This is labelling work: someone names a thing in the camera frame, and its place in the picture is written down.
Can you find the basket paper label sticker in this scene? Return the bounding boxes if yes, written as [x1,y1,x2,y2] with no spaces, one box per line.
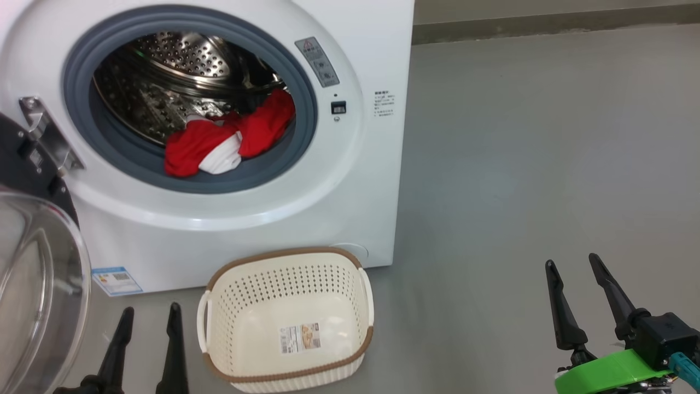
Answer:
[278,322,323,355]

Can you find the cream perforated laundry basket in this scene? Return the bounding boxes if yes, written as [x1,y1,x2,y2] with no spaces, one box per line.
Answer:
[196,246,376,394]

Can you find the blue energy label sticker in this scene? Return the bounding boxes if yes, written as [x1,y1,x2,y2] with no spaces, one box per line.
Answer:
[91,266,144,298]

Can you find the right teal cable connector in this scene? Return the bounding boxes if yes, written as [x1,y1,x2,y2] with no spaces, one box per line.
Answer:
[668,352,700,392]

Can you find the red and white garment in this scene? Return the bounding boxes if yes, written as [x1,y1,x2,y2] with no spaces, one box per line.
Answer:
[164,89,296,179]

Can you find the black rimmed glass washer door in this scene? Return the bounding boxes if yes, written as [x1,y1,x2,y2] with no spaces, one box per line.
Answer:
[0,112,92,394]

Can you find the stainless steel washer drum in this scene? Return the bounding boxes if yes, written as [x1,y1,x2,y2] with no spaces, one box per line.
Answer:
[92,30,288,148]

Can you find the right gripper green banded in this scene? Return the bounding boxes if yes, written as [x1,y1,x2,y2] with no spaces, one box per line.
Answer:
[545,253,673,394]

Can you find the metal door hinge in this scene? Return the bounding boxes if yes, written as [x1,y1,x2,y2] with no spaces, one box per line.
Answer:
[19,96,86,173]

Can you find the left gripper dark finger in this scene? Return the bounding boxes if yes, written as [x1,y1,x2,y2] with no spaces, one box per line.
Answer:
[82,306,135,394]
[156,302,189,394]

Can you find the white washing machine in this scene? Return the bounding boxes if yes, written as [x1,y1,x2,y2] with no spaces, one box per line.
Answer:
[0,0,416,297]

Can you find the grey rubber door gasket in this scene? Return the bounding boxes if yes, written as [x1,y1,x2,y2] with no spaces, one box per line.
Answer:
[62,4,319,195]

